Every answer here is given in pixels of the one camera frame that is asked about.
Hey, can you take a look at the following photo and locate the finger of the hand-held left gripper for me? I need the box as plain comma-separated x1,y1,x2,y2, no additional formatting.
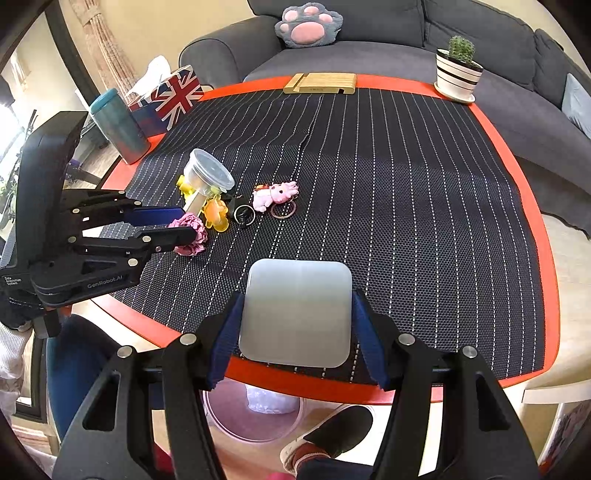
69,227,198,267
60,188,186,232

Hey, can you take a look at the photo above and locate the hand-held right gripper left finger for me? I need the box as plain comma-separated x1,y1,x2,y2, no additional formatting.
53,293,245,480

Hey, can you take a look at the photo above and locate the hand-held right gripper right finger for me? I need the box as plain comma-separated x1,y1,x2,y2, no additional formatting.
352,290,541,480

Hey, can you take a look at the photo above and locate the pink scrunchie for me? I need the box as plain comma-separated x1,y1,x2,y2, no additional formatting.
168,213,208,257

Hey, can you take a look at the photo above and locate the orange yellow duck toy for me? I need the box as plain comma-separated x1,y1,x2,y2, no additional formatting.
203,196,230,232

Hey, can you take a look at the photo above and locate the black key fob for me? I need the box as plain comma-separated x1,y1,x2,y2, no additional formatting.
222,194,256,227

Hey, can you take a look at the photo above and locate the silver square metal plate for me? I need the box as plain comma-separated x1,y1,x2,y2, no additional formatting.
239,258,354,369

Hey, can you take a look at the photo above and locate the pink translucent bin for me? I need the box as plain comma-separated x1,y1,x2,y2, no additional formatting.
203,378,306,444

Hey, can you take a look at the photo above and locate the person's left hand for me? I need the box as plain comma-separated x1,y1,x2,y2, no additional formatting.
0,292,46,330

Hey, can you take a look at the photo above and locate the clear plastic container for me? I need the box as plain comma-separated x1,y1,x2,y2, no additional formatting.
183,148,235,193

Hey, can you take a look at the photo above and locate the white plastic bag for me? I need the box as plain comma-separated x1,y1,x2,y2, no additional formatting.
246,385,298,414

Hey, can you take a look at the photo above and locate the teal tumbler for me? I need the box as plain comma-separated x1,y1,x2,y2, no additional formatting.
89,89,152,165

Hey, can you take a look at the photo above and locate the person's grey slipper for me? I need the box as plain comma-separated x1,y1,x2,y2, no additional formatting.
280,406,375,476

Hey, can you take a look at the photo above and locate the flag print tissue box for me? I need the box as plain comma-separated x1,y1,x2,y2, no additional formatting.
126,55,205,138

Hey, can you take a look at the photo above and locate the black striped table mat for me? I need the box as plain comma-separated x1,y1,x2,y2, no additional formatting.
108,88,548,386

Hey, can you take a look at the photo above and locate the person's blue trouser leg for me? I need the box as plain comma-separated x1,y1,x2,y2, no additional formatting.
46,314,176,444

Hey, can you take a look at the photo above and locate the beige curtain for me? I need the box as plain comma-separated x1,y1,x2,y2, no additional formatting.
82,0,137,90

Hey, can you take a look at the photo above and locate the white chair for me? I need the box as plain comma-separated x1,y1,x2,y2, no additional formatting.
522,360,591,460

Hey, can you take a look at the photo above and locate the wooden phone stand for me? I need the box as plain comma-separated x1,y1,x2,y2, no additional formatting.
283,72,358,96

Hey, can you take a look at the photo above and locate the grey paw cushion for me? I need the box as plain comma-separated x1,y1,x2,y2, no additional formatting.
274,2,344,48

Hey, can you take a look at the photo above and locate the potted cactus striped pot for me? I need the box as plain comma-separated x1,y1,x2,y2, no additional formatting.
433,36,484,104

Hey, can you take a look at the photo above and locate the dark grey sofa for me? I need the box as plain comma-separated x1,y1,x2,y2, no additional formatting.
179,0,591,232

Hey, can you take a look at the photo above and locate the light blue cushion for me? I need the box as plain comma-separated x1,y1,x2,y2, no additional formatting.
561,73,591,139

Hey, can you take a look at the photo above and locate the pink plush keychain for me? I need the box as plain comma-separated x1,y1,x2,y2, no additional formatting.
252,181,299,219

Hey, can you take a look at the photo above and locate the black door frame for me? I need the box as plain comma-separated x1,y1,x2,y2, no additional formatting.
0,0,100,109

